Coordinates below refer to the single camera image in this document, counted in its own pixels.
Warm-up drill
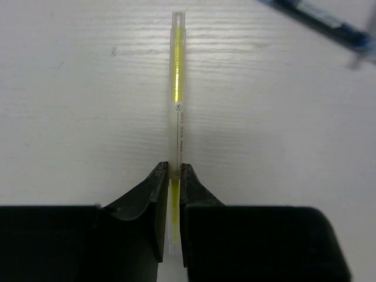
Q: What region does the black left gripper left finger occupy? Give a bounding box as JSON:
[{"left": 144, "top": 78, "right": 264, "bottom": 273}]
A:
[{"left": 1, "top": 162, "right": 168, "bottom": 281}]

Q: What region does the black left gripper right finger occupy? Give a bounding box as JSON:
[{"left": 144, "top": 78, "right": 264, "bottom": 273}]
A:
[{"left": 180, "top": 164, "right": 351, "bottom": 281}]

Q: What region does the yellow pen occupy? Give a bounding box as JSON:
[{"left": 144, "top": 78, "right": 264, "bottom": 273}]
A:
[{"left": 168, "top": 11, "right": 186, "bottom": 254}]

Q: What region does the dark blue capped pen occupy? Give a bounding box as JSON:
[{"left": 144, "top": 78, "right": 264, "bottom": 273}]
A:
[{"left": 264, "top": 1, "right": 375, "bottom": 68}]

